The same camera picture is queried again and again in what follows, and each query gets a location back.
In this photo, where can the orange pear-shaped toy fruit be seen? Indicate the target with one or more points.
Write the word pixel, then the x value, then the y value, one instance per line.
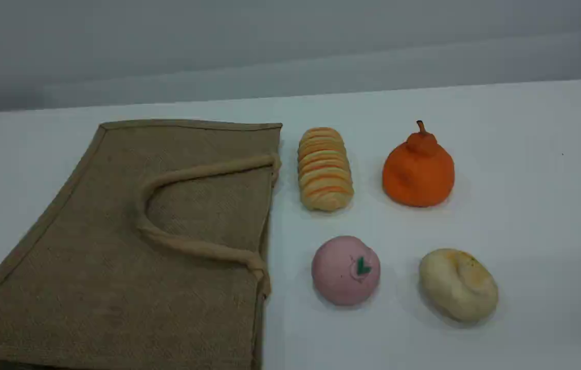
pixel 418 172

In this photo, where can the pink peach bun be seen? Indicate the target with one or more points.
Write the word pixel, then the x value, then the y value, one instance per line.
pixel 344 272

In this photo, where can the pale egg yolk pastry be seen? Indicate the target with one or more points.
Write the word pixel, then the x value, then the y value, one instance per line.
pixel 457 285

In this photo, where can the brown jute tote bag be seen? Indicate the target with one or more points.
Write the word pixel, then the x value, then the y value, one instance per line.
pixel 115 257

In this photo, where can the striped long bread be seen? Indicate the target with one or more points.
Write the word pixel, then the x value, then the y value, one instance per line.
pixel 325 169

